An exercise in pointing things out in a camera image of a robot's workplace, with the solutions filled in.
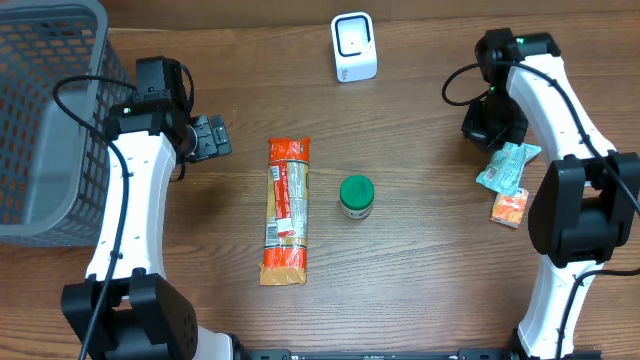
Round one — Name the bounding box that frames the teal tissue pack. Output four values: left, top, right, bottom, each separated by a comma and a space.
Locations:
476, 142, 541, 196

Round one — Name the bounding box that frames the orange spaghetti packet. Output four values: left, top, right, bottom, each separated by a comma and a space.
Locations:
259, 137, 310, 286

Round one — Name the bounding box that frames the orange Kleenex tissue pack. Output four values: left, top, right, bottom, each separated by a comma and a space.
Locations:
490, 188, 529, 229

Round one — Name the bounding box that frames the green lidded jar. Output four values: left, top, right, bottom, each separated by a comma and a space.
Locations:
339, 175, 375, 220

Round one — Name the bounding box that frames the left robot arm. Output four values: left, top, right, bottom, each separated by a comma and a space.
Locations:
61, 56, 242, 360

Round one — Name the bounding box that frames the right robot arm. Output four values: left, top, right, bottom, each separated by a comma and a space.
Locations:
462, 28, 639, 359

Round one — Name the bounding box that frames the white barcode scanner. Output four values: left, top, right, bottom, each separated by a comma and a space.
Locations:
330, 11, 378, 83

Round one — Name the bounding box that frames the grey plastic mesh basket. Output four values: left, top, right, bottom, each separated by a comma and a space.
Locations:
1, 0, 130, 247

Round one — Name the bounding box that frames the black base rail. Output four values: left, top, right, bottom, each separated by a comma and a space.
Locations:
239, 347, 604, 360

